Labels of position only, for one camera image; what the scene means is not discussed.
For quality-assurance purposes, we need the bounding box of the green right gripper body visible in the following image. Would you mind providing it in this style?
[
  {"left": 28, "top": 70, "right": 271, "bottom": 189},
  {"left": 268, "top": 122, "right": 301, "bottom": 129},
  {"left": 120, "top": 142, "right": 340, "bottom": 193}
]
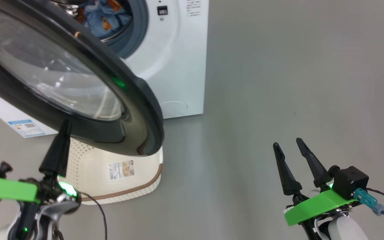
[{"left": 284, "top": 189, "right": 358, "bottom": 227}]

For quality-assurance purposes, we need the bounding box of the small printed text sticker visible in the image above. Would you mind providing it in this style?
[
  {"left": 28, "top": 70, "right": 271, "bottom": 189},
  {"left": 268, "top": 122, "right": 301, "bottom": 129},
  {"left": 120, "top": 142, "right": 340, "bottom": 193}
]
[{"left": 186, "top": 0, "right": 202, "bottom": 16}]

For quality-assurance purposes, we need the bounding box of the blue energy label sticker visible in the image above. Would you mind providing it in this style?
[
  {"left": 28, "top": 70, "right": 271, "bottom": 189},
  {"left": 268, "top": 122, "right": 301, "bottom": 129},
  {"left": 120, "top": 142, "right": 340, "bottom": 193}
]
[{"left": 8, "top": 119, "right": 46, "bottom": 138}]

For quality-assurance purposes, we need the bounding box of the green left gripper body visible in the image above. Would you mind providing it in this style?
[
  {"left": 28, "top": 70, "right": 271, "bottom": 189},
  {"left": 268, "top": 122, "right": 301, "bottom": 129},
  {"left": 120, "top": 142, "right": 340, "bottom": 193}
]
[{"left": 0, "top": 177, "right": 81, "bottom": 214}]

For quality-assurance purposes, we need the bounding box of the dark grey glass washer door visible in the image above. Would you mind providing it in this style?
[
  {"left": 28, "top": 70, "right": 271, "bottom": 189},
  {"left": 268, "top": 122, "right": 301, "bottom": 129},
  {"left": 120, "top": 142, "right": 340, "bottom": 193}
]
[{"left": 0, "top": 0, "right": 165, "bottom": 157}]

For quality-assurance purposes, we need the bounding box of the cream perforated laundry basket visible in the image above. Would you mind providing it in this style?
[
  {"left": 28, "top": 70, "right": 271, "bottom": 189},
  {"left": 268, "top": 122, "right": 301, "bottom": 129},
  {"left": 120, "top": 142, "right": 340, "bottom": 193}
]
[{"left": 60, "top": 138, "right": 164, "bottom": 205}]

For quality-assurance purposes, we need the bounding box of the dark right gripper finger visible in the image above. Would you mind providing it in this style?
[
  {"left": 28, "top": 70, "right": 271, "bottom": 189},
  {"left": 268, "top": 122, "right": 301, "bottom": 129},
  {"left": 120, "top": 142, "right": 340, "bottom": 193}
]
[
  {"left": 273, "top": 143, "right": 302, "bottom": 196},
  {"left": 296, "top": 138, "right": 331, "bottom": 188}
]

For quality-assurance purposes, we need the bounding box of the white washing machine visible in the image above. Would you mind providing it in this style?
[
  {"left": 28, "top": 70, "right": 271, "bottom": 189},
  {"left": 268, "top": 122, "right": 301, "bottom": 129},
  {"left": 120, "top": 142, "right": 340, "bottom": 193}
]
[{"left": 0, "top": 0, "right": 209, "bottom": 139}]

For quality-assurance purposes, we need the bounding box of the basket product label sticker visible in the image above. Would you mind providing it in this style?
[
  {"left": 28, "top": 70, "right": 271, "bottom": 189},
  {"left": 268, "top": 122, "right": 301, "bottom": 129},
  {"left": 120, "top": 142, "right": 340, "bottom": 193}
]
[{"left": 108, "top": 160, "right": 135, "bottom": 181}]

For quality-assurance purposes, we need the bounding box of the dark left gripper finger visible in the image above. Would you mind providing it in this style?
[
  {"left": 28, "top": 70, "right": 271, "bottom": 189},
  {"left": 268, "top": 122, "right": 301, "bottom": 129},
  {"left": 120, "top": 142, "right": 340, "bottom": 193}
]
[{"left": 39, "top": 119, "right": 73, "bottom": 178}]

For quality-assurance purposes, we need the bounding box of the blue bear print garment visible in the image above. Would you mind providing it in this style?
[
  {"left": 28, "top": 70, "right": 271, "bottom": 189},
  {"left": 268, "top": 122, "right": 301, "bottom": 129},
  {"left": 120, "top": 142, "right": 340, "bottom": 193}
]
[{"left": 78, "top": 0, "right": 133, "bottom": 39}]

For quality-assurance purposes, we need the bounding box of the teal cable connector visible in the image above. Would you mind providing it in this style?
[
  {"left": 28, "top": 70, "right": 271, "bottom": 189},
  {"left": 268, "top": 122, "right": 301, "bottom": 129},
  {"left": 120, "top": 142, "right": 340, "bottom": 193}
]
[{"left": 354, "top": 188, "right": 384, "bottom": 216}]

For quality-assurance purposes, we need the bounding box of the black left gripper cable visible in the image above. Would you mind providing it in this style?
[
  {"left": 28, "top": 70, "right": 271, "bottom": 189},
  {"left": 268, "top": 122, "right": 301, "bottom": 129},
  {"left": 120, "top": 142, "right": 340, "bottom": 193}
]
[{"left": 78, "top": 191, "right": 108, "bottom": 240}]

